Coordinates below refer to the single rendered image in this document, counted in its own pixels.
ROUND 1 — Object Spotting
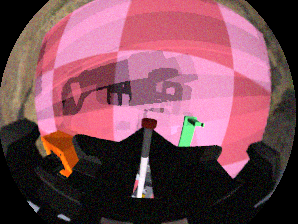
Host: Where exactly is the grey pin with red cap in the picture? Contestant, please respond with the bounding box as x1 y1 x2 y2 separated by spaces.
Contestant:
137 119 158 197

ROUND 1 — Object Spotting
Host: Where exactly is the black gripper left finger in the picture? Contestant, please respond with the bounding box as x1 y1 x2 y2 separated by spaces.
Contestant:
72 127 145 197

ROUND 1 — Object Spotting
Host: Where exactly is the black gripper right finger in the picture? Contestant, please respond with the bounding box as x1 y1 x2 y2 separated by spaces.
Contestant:
149 128 222 198

